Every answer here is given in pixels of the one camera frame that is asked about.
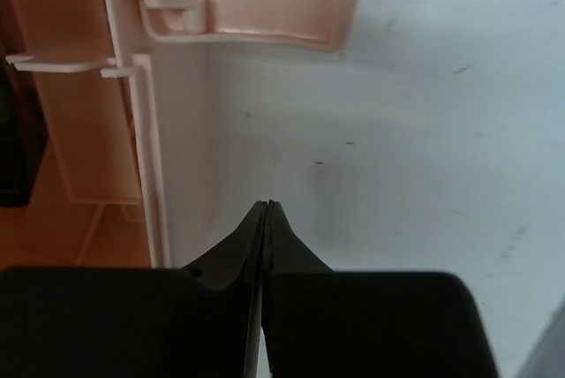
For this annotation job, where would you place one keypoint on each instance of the green black precision screwdriver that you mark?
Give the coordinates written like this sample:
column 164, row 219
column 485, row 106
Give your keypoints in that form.
column 15, row 144

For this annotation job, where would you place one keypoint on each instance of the pink plastic toolbox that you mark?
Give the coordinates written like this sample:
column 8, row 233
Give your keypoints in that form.
column 119, row 120

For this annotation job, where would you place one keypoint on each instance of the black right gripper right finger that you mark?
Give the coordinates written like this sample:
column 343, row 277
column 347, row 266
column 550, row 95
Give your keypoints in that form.
column 319, row 322

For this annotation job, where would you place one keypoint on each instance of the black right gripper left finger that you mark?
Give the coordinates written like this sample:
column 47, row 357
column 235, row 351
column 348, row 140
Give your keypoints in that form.
column 200, row 320

